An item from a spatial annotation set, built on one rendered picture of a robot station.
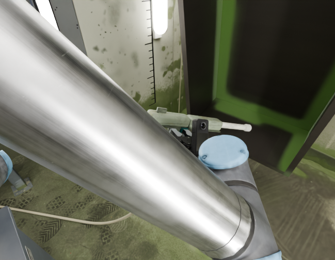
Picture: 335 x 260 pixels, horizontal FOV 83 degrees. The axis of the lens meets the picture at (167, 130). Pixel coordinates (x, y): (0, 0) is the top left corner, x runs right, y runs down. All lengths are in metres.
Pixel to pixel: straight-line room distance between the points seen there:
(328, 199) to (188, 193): 1.61
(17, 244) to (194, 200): 0.64
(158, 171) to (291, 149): 1.11
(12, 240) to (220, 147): 0.65
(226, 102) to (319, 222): 0.94
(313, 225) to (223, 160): 1.28
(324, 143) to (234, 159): 1.57
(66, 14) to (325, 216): 1.88
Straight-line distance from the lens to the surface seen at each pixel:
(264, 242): 0.30
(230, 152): 0.36
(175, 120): 0.64
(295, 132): 1.32
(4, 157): 0.70
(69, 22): 1.19
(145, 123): 0.15
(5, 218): 0.84
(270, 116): 1.36
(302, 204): 1.64
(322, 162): 1.93
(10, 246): 0.78
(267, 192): 1.58
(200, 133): 0.57
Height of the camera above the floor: 1.24
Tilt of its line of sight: 40 degrees down
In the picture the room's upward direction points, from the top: straight up
